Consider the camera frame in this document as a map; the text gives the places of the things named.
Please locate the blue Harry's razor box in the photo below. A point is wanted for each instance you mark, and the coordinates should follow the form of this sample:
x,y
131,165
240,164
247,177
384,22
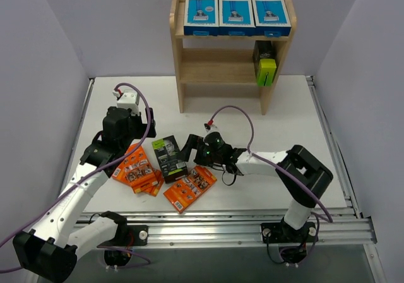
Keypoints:
x,y
271,18
236,18

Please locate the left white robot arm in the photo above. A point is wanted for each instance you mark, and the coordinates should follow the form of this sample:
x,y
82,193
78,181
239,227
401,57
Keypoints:
x,y
51,248

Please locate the black green Gillette box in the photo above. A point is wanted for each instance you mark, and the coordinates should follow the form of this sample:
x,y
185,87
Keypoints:
x,y
169,160
264,61

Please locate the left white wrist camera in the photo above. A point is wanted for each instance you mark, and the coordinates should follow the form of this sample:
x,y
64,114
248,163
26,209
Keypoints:
x,y
127,99

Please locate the wooden three-tier shelf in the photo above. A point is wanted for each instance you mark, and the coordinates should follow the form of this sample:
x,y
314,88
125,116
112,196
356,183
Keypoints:
x,y
222,66

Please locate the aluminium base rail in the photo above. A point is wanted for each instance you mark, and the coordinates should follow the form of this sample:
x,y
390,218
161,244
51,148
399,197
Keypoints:
x,y
240,228

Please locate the orange razor pack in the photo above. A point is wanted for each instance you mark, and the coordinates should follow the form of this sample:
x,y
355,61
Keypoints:
x,y
156,185
184,192
135,171

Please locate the white Harry's razor blister pack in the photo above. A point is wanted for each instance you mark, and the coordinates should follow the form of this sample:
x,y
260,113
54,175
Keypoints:
x,y
201,18

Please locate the orange razor pack left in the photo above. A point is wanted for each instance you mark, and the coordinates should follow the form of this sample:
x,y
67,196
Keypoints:
x,y
156,185

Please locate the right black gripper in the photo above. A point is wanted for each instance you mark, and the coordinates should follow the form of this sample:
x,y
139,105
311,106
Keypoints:
x,y
196,148

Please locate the orange razor pack top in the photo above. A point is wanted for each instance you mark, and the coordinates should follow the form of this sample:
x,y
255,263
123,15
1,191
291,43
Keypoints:
x,y
135,171

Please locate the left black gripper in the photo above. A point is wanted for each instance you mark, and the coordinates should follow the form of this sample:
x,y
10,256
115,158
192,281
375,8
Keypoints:
x,y
146,122

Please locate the orange razor pack front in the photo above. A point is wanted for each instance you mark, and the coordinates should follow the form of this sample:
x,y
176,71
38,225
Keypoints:
x,y
184,192

